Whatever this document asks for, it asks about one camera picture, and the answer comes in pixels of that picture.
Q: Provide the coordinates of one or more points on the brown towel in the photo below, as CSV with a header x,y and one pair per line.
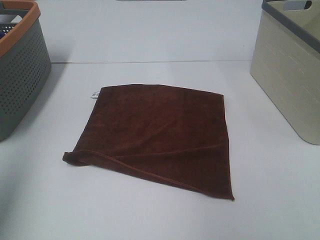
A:
x,y
169,135

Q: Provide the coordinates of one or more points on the beige bin grey rim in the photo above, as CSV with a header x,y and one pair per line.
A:
x,y
286,62

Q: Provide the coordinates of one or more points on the grey perforated basket orange rim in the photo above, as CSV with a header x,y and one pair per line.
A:
x,y
25,64

